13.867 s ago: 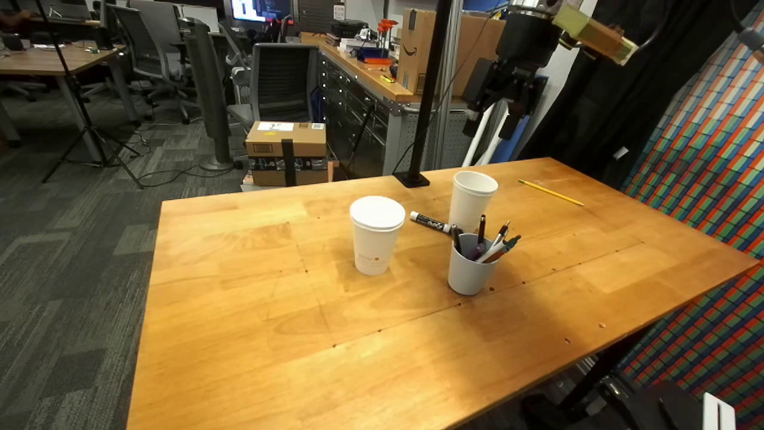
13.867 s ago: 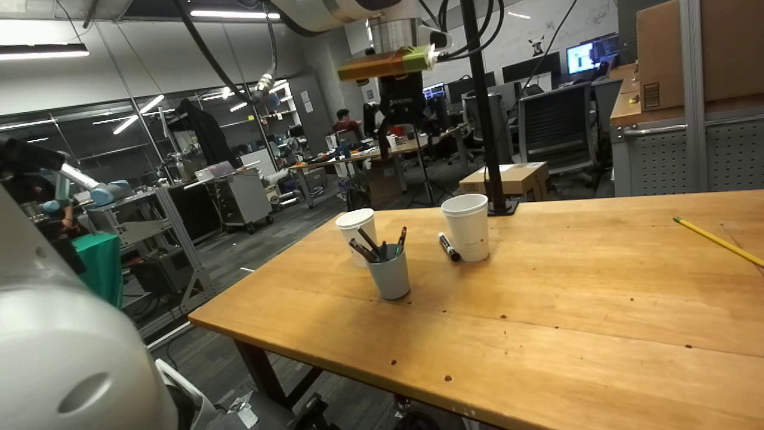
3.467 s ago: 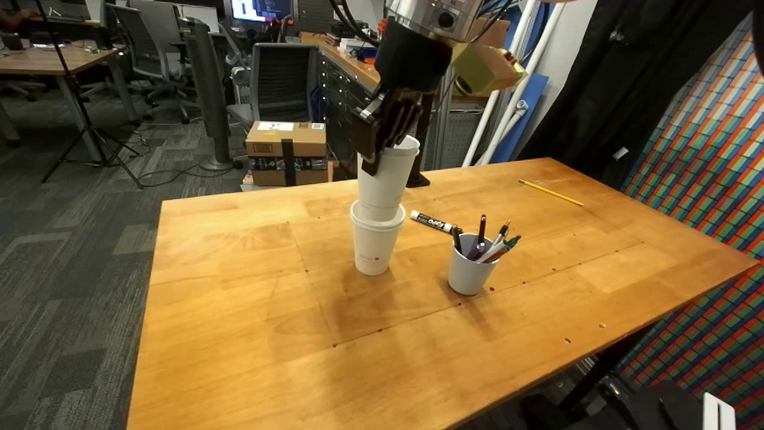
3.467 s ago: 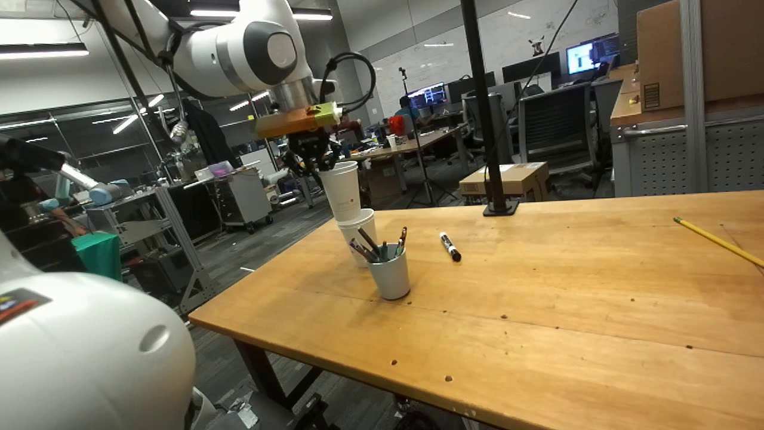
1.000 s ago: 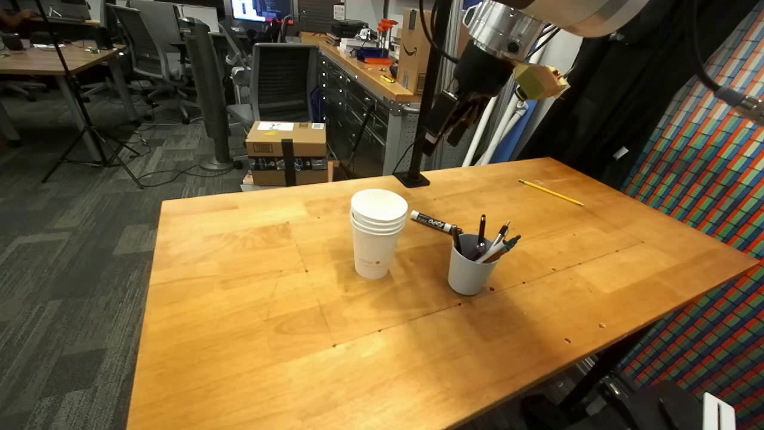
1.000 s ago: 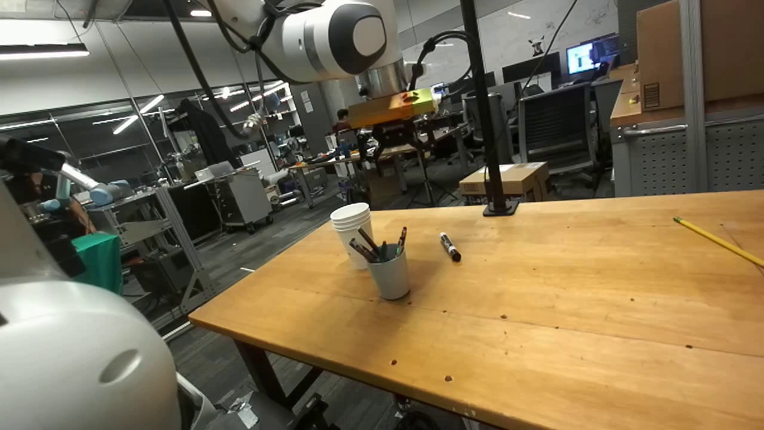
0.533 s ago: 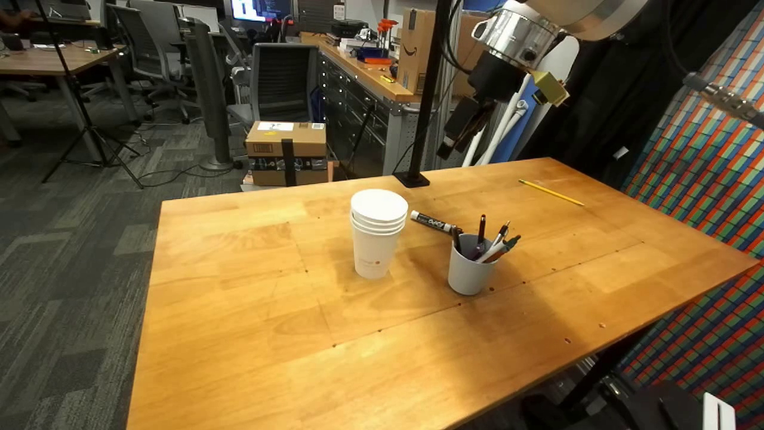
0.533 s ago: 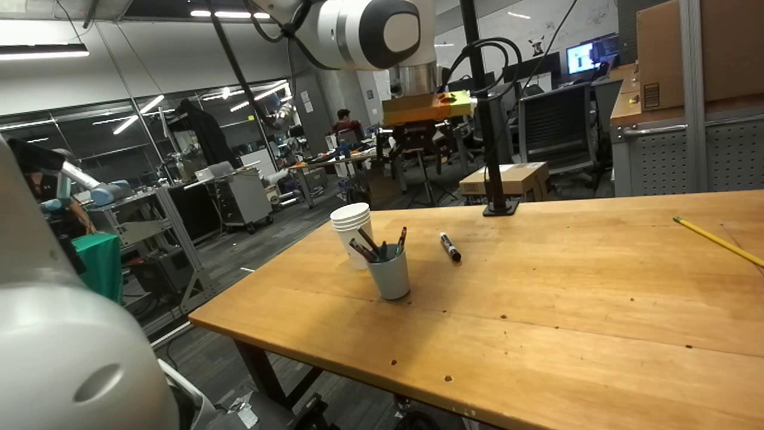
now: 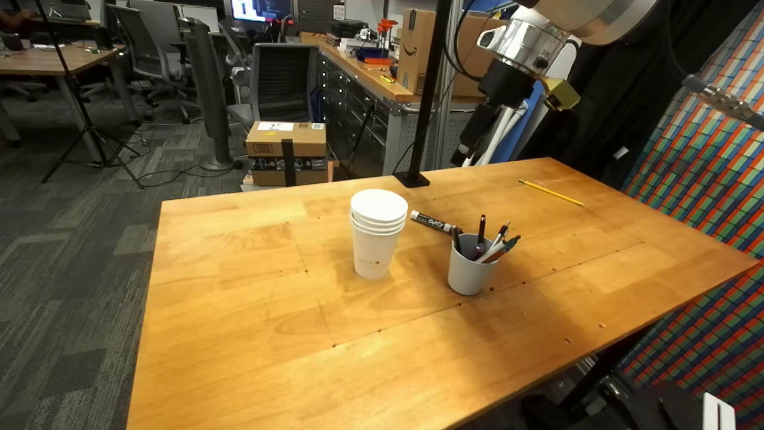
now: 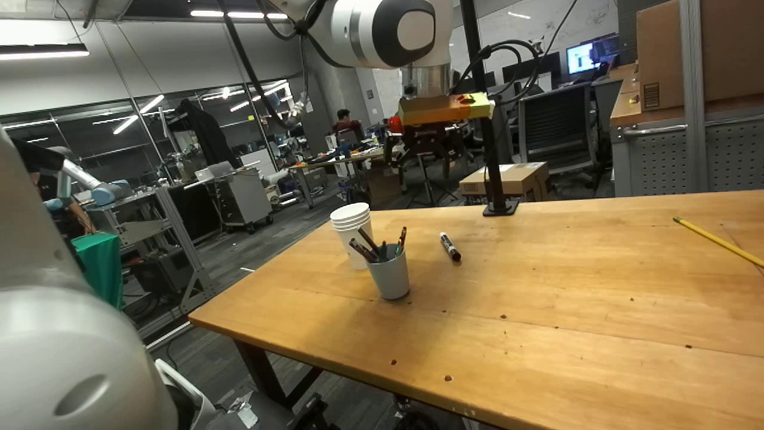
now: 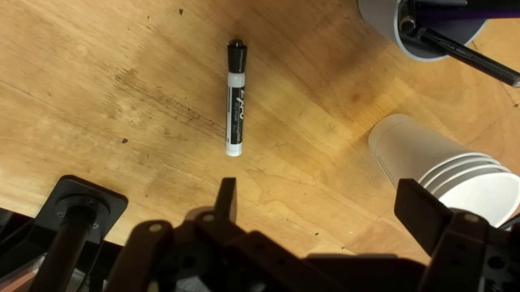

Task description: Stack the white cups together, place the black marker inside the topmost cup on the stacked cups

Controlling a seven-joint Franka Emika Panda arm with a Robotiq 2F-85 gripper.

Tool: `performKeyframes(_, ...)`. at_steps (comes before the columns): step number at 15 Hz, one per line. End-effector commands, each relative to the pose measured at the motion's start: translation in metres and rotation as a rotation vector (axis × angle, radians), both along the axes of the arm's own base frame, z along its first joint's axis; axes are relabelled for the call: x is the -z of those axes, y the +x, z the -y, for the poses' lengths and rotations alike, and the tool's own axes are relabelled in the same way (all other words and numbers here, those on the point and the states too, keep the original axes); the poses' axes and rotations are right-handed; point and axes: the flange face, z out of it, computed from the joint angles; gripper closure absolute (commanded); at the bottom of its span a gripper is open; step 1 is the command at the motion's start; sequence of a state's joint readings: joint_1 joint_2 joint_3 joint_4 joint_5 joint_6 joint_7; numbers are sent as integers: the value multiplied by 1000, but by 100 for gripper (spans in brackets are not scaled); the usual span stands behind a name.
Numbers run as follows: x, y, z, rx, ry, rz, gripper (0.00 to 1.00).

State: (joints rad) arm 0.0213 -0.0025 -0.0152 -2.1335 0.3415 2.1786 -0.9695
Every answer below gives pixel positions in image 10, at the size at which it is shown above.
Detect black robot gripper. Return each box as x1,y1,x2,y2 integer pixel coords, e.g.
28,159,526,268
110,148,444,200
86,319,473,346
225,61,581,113
403,121,481,165

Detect black marker white label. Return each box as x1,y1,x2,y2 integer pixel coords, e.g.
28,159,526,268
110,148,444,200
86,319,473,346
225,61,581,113
438,230,464,264

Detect small white pen holder cup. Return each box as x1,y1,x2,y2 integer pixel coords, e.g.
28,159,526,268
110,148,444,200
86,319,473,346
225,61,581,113
365,245,413,303

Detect lit computer monitor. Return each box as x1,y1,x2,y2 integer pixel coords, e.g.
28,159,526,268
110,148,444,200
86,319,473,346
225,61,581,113
564,34,623,78

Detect grey boxy machine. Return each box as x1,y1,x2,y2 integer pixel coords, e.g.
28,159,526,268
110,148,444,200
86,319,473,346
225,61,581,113
211,165,274,233

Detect grey perforated metal cabinet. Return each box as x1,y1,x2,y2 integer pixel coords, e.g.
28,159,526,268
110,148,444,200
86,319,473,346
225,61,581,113
610,61,764,199

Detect ceiling strip light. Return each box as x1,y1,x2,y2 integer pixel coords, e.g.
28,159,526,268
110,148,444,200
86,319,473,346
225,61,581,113
190,6,291,23

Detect yellow pencil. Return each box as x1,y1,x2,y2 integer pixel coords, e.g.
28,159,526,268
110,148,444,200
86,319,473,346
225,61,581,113
671,215,764,270

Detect grey metal shelf cart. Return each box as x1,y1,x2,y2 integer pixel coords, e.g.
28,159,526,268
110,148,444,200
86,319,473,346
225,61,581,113
102,184,212,336

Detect large cardboard shipping box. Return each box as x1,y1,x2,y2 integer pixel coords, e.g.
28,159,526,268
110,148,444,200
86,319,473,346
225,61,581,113
632,0,764,113

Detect green cloth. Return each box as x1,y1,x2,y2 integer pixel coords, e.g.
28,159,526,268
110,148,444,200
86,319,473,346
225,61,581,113
69,230,126,310

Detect seated person dark clothes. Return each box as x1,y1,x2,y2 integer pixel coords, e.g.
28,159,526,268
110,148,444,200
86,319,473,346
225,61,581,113
15,140,92,240

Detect yellow wrist camera mount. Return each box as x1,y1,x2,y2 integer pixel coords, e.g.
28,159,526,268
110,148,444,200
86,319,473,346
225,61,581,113
396,91,498,128

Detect black pole with base plate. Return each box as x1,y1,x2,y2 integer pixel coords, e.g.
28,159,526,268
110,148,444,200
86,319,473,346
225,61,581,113
458,0,520,217

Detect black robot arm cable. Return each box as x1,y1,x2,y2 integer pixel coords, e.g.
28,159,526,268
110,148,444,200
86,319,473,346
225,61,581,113
212,0,320,128

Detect grey metal post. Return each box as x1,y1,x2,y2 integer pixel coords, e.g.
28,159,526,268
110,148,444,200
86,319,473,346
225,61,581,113
678,0,712,193

